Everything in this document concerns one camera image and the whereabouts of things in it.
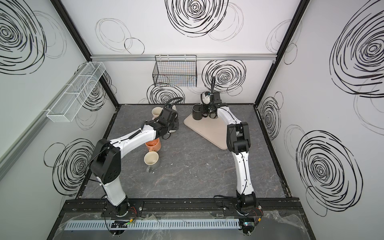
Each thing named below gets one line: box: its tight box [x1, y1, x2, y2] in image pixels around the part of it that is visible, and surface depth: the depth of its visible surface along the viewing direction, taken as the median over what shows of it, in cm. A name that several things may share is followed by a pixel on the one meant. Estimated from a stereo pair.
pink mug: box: [151, 107, 164, 120], surface depth 107 cm
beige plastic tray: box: [183, 113, 228, 150], surface depth 110 cm
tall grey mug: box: [143, 151, 160, 174], surface depth 84 cm
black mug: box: [192, 103, 203, 121], surface depth 109 cm
